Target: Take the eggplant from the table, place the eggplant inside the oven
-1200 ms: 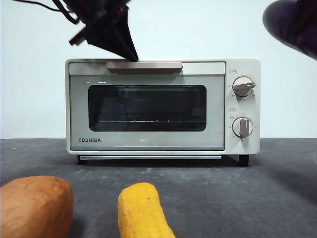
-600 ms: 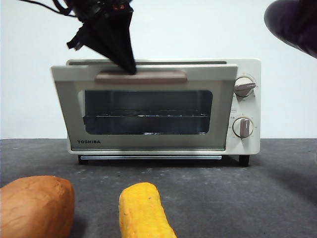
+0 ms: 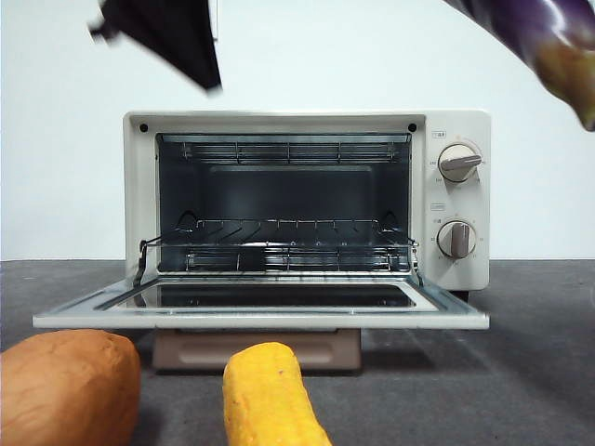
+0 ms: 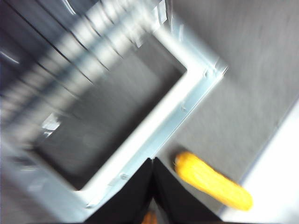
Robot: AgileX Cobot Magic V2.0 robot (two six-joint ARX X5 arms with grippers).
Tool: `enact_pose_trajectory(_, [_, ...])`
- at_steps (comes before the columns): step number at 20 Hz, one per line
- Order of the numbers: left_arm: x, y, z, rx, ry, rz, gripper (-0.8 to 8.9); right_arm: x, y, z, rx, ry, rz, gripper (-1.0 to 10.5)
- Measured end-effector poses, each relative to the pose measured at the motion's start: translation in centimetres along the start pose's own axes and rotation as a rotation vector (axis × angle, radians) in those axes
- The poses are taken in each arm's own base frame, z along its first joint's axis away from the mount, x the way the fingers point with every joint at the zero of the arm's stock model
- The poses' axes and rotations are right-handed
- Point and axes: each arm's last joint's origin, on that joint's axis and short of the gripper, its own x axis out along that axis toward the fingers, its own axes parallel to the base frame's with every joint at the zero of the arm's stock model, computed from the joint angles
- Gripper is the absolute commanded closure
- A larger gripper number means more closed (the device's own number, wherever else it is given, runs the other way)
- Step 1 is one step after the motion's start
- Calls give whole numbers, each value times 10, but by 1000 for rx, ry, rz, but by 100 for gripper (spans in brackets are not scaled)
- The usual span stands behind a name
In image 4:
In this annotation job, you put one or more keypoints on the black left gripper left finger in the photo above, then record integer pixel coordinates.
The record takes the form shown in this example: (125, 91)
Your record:
(130, 198)

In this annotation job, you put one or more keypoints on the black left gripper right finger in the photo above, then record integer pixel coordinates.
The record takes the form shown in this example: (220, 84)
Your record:
(177, 198)

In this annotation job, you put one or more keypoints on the glass oven door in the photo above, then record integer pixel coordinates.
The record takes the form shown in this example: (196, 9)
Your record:
(105, 121)

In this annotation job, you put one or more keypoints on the yellow corn cob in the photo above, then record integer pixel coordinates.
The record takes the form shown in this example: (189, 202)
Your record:
(210, 182)

